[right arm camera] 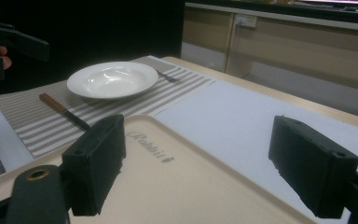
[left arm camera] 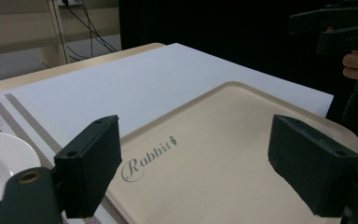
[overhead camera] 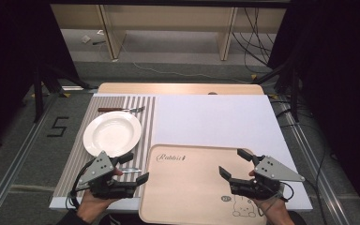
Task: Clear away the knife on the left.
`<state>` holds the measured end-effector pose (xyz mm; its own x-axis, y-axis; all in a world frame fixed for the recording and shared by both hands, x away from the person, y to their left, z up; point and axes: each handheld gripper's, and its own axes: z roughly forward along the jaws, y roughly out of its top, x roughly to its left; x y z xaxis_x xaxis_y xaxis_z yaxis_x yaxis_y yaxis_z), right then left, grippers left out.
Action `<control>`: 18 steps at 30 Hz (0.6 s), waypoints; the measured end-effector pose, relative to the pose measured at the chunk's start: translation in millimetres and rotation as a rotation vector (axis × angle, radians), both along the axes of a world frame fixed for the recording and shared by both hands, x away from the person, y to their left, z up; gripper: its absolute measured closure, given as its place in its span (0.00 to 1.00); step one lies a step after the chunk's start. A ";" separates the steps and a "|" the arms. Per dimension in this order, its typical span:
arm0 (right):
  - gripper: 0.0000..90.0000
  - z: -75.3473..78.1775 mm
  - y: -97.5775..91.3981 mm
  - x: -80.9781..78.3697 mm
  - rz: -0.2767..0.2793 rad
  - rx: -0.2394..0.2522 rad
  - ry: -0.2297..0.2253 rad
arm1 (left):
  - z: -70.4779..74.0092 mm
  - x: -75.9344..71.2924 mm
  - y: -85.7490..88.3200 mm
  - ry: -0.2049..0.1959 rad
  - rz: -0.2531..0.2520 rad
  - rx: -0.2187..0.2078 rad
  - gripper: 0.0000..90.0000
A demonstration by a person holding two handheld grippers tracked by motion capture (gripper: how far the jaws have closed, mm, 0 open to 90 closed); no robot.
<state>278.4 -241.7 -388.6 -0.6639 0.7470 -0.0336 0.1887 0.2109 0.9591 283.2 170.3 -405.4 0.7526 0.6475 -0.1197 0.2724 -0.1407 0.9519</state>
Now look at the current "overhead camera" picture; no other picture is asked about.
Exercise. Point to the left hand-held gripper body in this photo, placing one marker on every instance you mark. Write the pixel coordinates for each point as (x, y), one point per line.
(98, 167)

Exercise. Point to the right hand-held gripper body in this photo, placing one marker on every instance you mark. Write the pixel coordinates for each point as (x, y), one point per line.
(268, 175)

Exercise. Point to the person's right hand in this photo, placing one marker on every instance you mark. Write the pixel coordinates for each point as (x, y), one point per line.
(272, 209)

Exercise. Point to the person's left hand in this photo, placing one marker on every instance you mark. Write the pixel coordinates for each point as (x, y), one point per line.
(92, 206)

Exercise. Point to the silver spoon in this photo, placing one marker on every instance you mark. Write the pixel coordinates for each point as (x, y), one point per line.
(131, 170)

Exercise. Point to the grey striped placemat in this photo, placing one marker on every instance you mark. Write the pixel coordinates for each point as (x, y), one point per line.
(75, 165)

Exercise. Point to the white round plate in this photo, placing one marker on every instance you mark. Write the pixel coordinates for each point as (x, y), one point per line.
(112, 133)

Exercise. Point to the beige rabbit-print tray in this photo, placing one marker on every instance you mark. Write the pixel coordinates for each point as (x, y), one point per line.
(184, 187)

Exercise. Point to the white board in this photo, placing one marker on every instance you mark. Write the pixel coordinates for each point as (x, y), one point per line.
(218, 122)

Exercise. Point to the black tripod stand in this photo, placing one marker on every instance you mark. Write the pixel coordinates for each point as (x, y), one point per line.
(293, 90)
(39, 93)

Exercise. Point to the wooden table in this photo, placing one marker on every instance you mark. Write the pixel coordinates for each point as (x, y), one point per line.
(175, 88)

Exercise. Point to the black pen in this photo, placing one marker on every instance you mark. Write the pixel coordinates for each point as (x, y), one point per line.
(98, 42)

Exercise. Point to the dark curtain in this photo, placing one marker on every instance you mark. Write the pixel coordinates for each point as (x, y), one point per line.
(337, 78)
(12, 62)

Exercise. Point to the small white floor object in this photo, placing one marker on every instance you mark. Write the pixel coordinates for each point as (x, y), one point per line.
(85, 39)

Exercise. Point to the beige wooden shelf unit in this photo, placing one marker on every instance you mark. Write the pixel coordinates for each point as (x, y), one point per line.
(168, 18)

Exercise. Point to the aluminium floor rail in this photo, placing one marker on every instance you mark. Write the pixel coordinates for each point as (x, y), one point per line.
(15, 162)
(312, 156)

